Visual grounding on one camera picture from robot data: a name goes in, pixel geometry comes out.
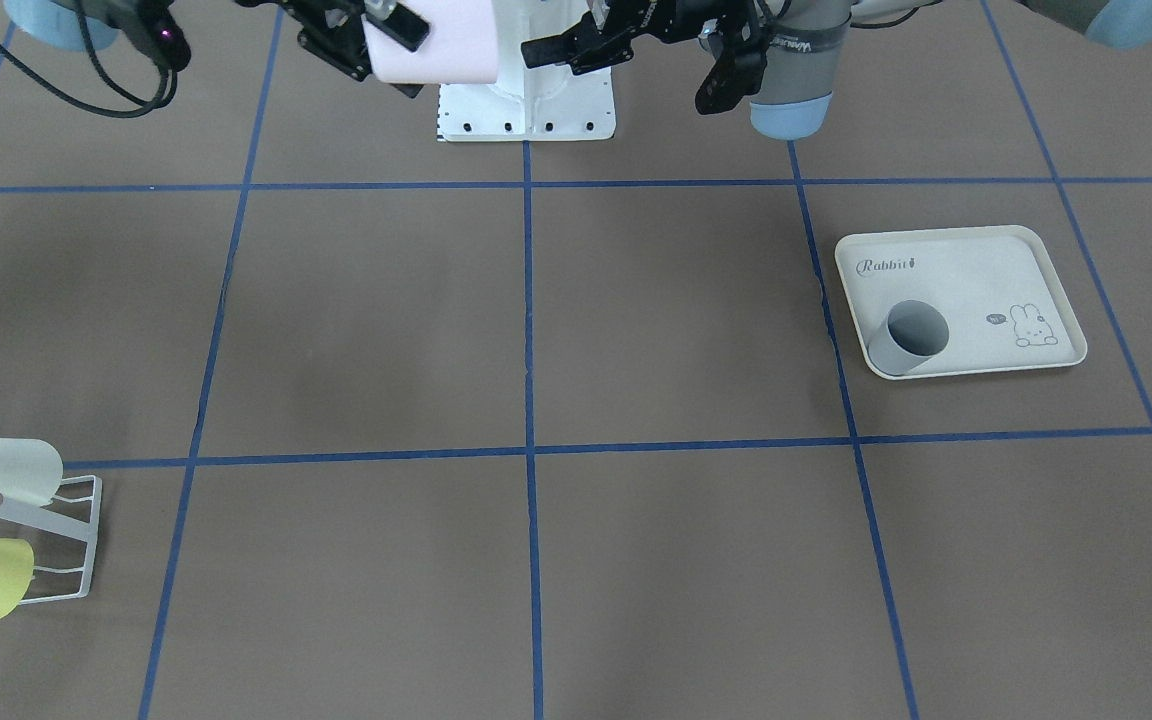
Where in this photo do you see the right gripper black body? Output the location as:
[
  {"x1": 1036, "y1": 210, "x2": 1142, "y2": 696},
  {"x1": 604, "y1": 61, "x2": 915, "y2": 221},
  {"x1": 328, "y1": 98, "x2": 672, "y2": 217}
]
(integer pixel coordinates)
[{"x1": 236, "y1": 1, "x2": 372, "y2": 82}]

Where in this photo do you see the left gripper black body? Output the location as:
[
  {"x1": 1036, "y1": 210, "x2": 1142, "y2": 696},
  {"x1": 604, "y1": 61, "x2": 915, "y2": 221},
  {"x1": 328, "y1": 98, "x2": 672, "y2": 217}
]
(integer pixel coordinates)
[{"x1": 586, "y1": 1, "x2": 761, "y2": 61}]

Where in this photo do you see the pink plastic cup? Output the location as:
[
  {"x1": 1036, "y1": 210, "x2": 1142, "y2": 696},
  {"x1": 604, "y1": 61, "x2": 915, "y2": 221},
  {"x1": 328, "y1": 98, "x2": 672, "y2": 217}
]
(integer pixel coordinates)
[{"x1": 364, "y1": 1, "x2": 500, "y2": 85}]

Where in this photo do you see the grey plastic cup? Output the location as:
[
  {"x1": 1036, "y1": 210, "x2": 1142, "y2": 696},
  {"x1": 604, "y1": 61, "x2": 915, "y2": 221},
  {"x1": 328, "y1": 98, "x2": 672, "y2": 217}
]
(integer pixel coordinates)
[{"x1": 867, "y1": 300, "x2": 950, "y2": 377}]

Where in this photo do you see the white plastic cup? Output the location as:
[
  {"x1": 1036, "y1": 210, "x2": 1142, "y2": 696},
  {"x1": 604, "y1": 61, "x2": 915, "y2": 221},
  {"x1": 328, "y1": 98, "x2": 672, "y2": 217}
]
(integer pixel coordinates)
[{"x1": 0, "y1": 438, "x2": 63, "y2": 507}]

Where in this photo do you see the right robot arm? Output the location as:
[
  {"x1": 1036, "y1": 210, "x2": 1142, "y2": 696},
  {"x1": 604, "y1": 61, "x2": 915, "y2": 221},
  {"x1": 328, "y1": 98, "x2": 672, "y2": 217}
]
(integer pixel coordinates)
[{"x1": 3, "y1": 1, "x2": 431, "y2": 82}]

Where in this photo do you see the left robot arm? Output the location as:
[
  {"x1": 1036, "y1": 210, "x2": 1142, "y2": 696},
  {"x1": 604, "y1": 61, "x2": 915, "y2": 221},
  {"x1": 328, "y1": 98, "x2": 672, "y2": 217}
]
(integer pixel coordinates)
[{"x1": 520, "y1": 1, "x2": 937, "y2": 141}]

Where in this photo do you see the white cartoon tray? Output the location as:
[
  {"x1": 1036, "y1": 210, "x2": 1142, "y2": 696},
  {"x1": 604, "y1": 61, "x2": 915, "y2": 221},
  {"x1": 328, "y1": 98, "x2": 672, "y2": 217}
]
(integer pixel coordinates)
[{"x1": 835, "y1": 225, "x2": 1087, "y2": 381}]

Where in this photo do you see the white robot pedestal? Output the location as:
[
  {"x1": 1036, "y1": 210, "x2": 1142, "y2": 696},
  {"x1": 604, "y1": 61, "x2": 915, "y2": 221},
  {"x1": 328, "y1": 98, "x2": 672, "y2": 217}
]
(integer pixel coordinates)
[{"x1": 435, "y1": 1, "x2": 617, "y2": 143}]

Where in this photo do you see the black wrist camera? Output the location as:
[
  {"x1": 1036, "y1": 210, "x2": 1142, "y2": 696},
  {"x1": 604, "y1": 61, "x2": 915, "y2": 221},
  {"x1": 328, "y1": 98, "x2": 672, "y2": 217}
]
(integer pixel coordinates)
[{"x1": 694, "y1": 32, "x2": 767, "y2": 118}]

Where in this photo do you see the white wire cup rack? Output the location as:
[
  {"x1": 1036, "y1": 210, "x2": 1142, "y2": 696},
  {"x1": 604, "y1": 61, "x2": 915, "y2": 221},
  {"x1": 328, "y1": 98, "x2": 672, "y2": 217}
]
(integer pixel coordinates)
[{"x1": 0, "y1": 475, "x2": 103, "y2": 614}]

